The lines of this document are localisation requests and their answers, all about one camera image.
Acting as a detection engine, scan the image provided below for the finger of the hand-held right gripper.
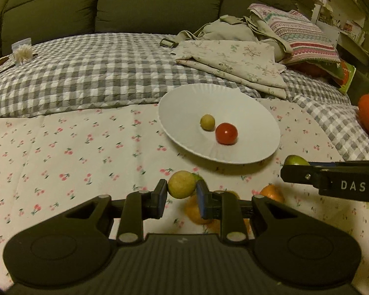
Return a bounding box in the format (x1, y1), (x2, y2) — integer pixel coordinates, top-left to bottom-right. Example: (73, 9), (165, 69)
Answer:
(280, 165), (325, 189)
(309, 159), (369, 168)

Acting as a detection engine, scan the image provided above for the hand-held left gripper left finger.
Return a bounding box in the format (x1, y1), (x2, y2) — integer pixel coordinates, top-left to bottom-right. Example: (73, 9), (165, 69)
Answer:
(63, 179), (168, 244)

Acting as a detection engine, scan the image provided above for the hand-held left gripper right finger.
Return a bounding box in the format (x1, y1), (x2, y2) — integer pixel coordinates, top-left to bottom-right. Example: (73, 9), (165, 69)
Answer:
(195, 180), (299, 244)

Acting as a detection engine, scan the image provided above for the green reddish tomato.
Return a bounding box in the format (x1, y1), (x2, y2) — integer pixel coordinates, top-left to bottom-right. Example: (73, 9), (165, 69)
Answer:
(284, 155), (310, 167)

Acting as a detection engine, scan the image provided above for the round yellow-green fruit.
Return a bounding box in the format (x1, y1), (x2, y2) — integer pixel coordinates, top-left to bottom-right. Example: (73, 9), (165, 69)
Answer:
(168, 170), (197, 199)

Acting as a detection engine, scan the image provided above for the white ribbed plate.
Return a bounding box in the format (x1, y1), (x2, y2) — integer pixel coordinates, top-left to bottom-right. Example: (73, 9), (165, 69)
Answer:
(158, 84), (281, 164)

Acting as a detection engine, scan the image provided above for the red tomato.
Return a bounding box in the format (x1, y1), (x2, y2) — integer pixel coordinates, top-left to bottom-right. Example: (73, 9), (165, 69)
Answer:
(215, 122), (238, 145)

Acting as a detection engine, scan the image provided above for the small yellow-green fruit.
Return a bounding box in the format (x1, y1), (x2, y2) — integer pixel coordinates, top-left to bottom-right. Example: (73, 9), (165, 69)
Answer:
(200, 114), (216, 131)

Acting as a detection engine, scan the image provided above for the green book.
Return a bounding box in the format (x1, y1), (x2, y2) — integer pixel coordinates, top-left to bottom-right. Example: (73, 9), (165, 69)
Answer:
(324, 61), (356, 95)

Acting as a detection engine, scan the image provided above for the orange cushion under pillow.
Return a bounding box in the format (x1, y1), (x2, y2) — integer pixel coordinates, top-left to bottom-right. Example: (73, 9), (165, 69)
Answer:
(291, 63), (329, 78)

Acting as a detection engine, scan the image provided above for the cherry print cloth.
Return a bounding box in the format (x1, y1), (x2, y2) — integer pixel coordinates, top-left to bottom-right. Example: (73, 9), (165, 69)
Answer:
(0, 98), (369, 286)

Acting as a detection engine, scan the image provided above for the folded beige floral cloth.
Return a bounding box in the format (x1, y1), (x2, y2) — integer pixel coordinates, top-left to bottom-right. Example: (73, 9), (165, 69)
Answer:
(174, 39), (287, 99)

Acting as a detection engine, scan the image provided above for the striped patterned pillow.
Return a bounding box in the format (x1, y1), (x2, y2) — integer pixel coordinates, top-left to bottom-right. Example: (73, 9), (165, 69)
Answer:
(247, 3), (341, 66)

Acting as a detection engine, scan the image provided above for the grey white checked blanket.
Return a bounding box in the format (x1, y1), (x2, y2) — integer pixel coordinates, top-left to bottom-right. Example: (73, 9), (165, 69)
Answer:
(0, 32), (369, 160)

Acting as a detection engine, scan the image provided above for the bookshelf with books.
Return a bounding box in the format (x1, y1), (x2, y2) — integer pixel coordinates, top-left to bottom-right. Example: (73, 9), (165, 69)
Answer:
(314, 0), (369, 68)

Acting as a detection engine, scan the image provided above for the beige canvas bag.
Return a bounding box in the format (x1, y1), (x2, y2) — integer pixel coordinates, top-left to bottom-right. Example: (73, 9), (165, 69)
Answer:
(160, 15), (294, 62)

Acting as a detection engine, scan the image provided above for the thin dark stick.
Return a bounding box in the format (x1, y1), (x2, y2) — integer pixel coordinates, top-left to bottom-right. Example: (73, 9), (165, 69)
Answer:
(0, 63), (19, 79)

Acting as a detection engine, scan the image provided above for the clear plastic bag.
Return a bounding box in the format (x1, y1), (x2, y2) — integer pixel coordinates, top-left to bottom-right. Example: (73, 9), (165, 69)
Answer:
(11, 38), (33, 53)

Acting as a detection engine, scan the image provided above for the brown wooden stick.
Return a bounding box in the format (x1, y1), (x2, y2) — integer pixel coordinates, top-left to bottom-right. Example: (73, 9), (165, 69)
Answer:
(0, 56), (14, 72)

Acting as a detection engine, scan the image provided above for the dark green sofa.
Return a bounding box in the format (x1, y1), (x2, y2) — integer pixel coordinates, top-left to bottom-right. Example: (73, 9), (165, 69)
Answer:
(0, 0), (299, 63)

